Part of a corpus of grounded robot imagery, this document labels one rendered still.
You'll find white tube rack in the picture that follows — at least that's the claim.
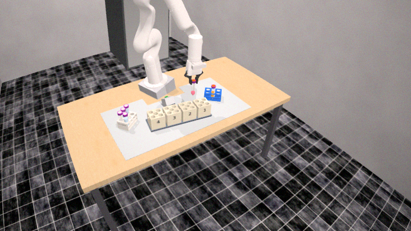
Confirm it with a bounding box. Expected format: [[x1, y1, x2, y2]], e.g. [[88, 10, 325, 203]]
[[117, 111, 138, 131]]

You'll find beige bucket adapter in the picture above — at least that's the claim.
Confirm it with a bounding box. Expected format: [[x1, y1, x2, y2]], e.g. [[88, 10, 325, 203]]
[[178, 101, 197, 122], [193, 98, 212, 118], [163, 104, 181, 126], [147, 108, 166, 130]]

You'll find blue tube rack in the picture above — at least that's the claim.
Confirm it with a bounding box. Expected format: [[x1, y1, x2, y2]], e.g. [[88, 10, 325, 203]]
[[204, 88, 222, 102]]

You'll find grey bench mat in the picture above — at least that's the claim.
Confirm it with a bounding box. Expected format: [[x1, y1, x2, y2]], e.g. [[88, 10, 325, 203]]
[[100, 78, 251, 161]]

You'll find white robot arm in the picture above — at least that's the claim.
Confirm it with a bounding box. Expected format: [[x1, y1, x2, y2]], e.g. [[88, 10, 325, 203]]
[[133, 0, 207, 89]]

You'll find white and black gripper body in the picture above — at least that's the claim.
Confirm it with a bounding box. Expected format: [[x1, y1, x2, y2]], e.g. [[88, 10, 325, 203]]
[[185, 60, 202, 76]]

